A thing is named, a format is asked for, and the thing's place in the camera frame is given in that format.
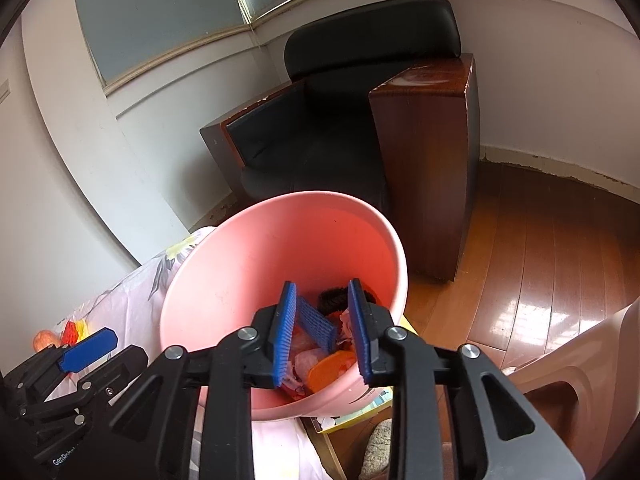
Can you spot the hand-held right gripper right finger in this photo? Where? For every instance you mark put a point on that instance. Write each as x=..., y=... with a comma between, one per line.
x=357, y=330

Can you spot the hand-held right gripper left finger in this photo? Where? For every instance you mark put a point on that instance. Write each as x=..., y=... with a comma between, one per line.
x=285, y=335

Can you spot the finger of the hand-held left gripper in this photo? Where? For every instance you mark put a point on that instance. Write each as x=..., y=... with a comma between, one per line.
x=87, y=350
x=117, y=365

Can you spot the blue foam fruit net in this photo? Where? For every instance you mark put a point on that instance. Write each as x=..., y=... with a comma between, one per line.
x=315, y=322

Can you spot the black foam fruit net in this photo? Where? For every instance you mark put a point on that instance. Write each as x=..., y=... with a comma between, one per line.
x=332, y=297

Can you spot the orange foam fruit net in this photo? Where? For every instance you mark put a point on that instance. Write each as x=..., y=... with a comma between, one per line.
x=330, y=372

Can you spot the pink plastic bucket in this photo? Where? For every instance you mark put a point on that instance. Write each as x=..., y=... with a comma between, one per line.
x=260, y=250

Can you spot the red foam fruit net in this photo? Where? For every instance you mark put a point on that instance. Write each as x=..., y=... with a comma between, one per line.
x=71, y=332

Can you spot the red apple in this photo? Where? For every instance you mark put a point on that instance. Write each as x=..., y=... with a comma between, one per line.
x=44, y=340

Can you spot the floral white tablecloth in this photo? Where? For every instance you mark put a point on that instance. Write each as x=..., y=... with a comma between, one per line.
x=145, y=290

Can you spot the grey fuzzy slipper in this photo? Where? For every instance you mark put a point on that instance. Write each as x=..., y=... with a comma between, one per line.
x=377, y=452

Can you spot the black leather wooden armchair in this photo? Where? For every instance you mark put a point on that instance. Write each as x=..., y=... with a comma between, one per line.
x=320, y=125

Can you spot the beige plastic chair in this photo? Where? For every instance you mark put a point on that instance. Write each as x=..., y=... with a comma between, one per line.
x=590, y=375

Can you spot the frosted glass window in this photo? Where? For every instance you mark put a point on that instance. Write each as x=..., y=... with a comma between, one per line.
x=165, y=15

